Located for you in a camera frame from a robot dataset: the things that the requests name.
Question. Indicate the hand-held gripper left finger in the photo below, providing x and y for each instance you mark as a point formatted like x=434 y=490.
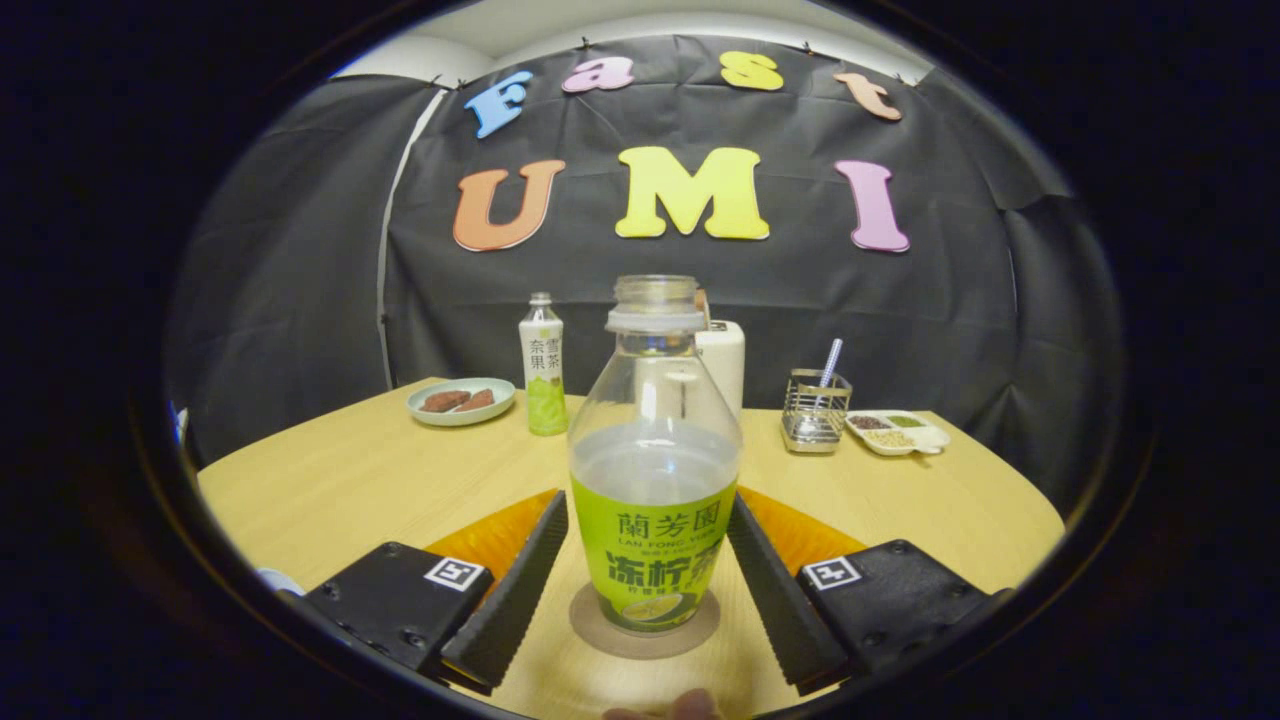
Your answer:
x=510 y=600

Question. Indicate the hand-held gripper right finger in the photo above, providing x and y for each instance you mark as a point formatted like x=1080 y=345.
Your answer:
x=780 y=600

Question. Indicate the round brown coaster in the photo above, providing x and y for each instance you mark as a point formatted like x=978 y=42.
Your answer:
x=600 y=640

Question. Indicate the clear juice bottle green label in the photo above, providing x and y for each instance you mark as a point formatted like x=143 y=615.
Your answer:
x=655 y=540

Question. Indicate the white cup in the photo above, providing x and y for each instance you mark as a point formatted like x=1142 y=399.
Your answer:
x=280 y=581

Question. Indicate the capped white green drink bottle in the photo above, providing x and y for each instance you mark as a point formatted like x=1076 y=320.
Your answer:
x=545 y=400

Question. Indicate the pale green plate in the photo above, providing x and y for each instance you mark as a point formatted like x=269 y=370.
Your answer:
x=460 y=416

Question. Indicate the wooden table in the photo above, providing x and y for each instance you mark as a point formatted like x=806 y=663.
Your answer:
x=350 y=490

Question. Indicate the brown food slice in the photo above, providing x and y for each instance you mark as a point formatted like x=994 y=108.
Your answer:
x=445 y=401
x=477 y=399

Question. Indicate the white divided snack dish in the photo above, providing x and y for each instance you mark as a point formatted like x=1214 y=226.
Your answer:
x=925 y=437

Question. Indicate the white toaster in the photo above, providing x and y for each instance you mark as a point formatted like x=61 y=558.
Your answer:
x=722 y=365

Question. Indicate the purple striped straw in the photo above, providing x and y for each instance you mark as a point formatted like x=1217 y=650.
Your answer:
x=831 y=360

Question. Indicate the toast slice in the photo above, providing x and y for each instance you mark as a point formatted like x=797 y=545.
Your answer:
x=703 y=307

